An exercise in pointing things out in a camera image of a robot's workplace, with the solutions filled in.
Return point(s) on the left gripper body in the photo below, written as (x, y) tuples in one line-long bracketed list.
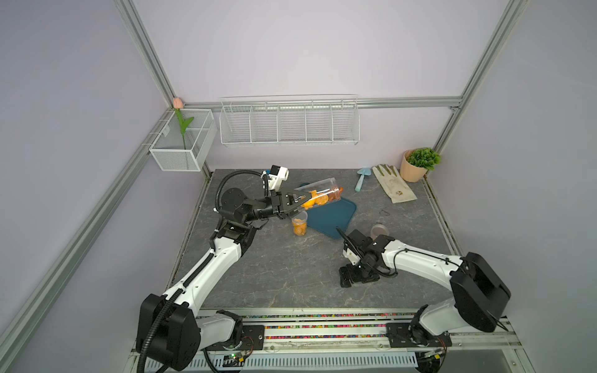
[(277, 205)]

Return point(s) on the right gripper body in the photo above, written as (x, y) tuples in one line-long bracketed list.
[(359, 273)]

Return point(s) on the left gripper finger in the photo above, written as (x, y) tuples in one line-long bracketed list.
[(304, 193), (303, 209)]

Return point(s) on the clear cookie jar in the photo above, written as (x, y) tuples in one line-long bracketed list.
[(299, 223), (378, 230), (326, 186)]

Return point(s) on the orange cookies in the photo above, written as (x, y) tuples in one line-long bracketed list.
[(328, 198)]

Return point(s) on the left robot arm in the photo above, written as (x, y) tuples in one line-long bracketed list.
[(169, 331)]

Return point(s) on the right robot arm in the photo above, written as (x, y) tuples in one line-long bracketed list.
[(479, 296)]

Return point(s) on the teal plastic tray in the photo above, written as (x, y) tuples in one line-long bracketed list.
[(328, 218)]

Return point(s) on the blue garden trowel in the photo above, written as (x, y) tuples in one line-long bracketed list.
[(364, 172)]

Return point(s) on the beige gardening glove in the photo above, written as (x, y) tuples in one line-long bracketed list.
[(392, 184)]

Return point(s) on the potted green plant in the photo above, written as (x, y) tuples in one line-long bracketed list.
[(416, 163)]

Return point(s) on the artificial pink tulip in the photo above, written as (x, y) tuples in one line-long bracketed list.
[(184, 123)]

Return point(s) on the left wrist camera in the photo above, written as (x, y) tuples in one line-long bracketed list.
[(275, 176)]

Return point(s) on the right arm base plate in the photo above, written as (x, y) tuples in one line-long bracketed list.
[(404, 335)]

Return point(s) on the white wire wall shelf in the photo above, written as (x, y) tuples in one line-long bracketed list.
[(327, 119)]

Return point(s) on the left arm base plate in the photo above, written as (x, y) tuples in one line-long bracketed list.
[(251, 338)]

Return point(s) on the white mesh wall basket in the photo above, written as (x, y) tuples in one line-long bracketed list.
[(167, 149)]

